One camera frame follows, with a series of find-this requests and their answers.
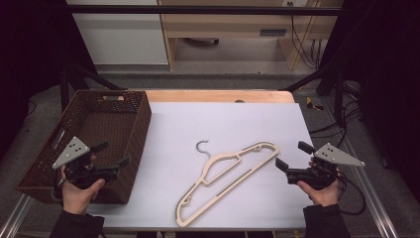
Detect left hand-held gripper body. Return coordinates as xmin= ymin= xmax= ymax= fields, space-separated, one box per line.
xmin=52 ymin=136 xmax=121 ymax=190

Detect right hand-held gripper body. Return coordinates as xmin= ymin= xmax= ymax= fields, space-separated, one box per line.
xmin=285 ymin=142 xmax=367 ymax=191

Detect brown woven basket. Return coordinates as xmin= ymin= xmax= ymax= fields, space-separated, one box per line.
xmin=14 ymin=89 xmax=153 ymax=205

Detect beige plastic clothes hanger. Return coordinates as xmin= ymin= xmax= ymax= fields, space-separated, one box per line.
xmin=174 ymin=140 xmax=280 ymax=228

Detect person's right hand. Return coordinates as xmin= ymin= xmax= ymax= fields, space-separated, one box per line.
xmin=296 ymin=179 xmax=342 ymax=208

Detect person's left hand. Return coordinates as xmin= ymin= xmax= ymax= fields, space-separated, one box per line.
xmin=60 ymin=178 xmax=106 ymax=216

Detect yellow and black tool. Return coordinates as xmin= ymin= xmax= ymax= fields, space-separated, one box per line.
xmin=304 ymin=95 xmax=325 ymax=112

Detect white table sheet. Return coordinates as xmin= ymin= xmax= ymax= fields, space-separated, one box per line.
xmin=87 ymin=101 xmax=315 ymax=230

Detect dark curtain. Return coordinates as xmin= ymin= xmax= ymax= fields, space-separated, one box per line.
xmin=318 ymin=0 xmax=420 ymax=192
xmin=0 ymin=0 xmax=97 ymax=160

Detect white cabinet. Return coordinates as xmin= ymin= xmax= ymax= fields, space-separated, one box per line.
xmin=65 ymin=0 xmax=169 ymax=65

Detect light wooden desk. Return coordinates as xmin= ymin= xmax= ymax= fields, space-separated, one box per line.
xmin=157 ymin=0 xmax=345 ymax=71

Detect black floor cables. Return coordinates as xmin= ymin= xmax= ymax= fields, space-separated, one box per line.
xmin=309 ymin=79 xmax=364 ymax=141

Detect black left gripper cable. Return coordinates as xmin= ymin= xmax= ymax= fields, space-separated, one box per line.
xmin=51 ymin=178 xmax=67 ymax=203

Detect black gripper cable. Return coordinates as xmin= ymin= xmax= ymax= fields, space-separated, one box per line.
xmin=336 ymin=171 xmax=368 ymax=216
xmin=51 ymin=178 xmax=67 ymax=203

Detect aluminium rail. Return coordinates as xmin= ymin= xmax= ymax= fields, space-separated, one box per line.
xmin=0 ymin=193 xmax=35 ymax=238
xmin=320 ymin=98 xmax=401 ymax=238

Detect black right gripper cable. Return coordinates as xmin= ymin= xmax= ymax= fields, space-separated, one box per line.
xmin=336 ymin=171 xmax=368 ymax=216

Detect black frame strut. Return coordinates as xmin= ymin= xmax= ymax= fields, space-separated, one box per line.
xmin=282 ymin=61 xmax=347 ymax=129
xmin=58 ymin=61 xmax=129 ymax=112

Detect black hanging cable bundle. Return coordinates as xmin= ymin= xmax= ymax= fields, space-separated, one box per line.
xmin=289 ymin=14 xmax=322 ymax=70

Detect black horizontal frame bar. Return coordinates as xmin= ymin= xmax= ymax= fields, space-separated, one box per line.
xmin=67 ymin=4 xmax=343 ymax=16

